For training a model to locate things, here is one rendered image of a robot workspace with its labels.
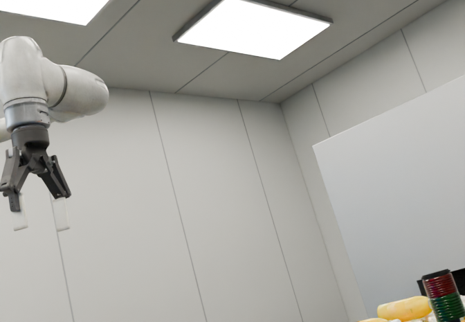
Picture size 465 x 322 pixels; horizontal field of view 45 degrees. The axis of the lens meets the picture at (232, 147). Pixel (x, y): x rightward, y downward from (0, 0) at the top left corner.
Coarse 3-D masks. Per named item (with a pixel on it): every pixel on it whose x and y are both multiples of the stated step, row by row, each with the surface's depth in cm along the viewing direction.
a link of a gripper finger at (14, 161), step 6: (6, 150) 112; (12, 150) 112; (18, 150) 112; (6, 156) 112; (12, 156) 111; (18, 156) 112; (6, 162) 111; (12, 162) 110; (18, 162) 111; (6, 168) 110; (12, 168) 109; (6, 174) 109; (12, 174) 109; (6, 180) 108; (12, 180) 108; (0, 186) 107; (12, 186) 108
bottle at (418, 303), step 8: (416, 296) 189; (424, 296) 188; (384, 304) 196; (392, 304) 192; (400, 304) 190; (408, 304) 188; (416, 304) 186; (424, 304) 185; (384, 312) 193; (392, 312) 191; (400, 312) 189; (408, 312) 187; (416, 312) 186; (424, 312) 185; (392, 320) 191; (400, 320) 190; (408, 320) 189
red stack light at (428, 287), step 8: (424, 280) 120; (432, 280) 118; (440, 280) 117; (448, 280) 118; (432, 288) 118; (440, 288) 117; (448, 288) 117; (456, 288) 118; (432, 296) 118; (440, 296) 117
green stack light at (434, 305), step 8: (448, 296) 116; (456, 296) 117; (432, 304) 118; (440, 304) 117; (448, 304) 116; (456, 304) 116; (440, 312) 117; (448, 312) 116; (456, 312) 116; (464, 312) 116; (440, 320) 117; (448, 320) 116
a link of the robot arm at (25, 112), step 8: (8, 104) 117; (16, 104) 116; (24, 104) 116; (32, 104) 117; (40, 104) 118; (8, 112) 117; (16, 112) 116; (24, 112) 116; (32, 112) 116; (40, 112) 118; (8, 120) 116; (16, 120) 115; (24, 120) 115; (32, 120) 116; (40, 120) 117; (48, 120) 120; (8, 128) 117; (16, 128) 117
